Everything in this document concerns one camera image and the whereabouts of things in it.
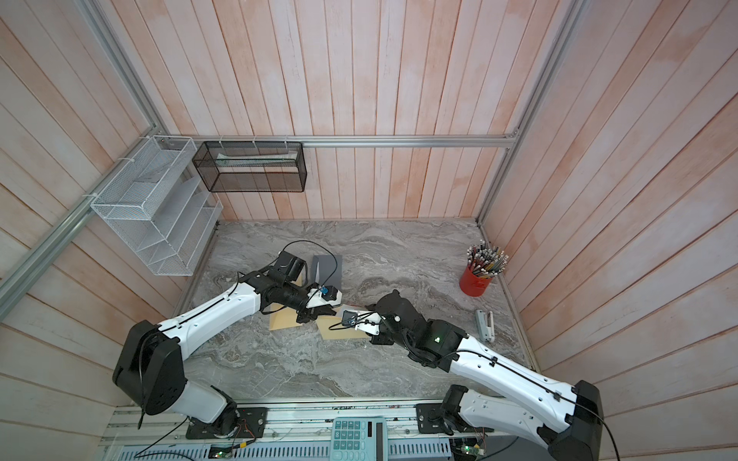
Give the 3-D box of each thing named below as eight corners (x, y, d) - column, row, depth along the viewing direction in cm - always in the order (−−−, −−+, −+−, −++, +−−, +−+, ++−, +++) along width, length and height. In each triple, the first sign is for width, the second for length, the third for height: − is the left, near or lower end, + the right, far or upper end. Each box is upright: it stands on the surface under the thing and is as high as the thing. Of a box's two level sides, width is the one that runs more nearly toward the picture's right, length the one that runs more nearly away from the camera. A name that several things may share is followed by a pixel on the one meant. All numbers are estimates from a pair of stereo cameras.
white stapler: (476, 339, 90) (479, 335, 88) (475, 313, 96) (478, 309, 94) (491, 342, 90) (495, 339, 87) (489, 316, 95) (493, 312, 93)
